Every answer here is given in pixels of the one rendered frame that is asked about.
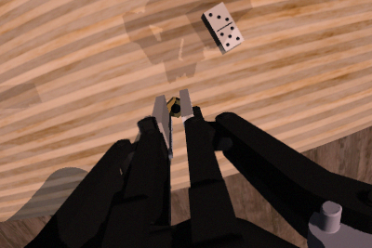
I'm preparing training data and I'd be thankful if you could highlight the brass hex nut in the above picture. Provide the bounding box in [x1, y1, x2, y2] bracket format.
[166, 97, 181, 118]

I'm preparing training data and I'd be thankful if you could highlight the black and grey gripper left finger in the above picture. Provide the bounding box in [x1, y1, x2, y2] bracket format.
[23, 95, 173, 248]

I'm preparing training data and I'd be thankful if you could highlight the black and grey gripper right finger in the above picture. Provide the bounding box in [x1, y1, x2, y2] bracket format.
[179, 88, 372, 248]

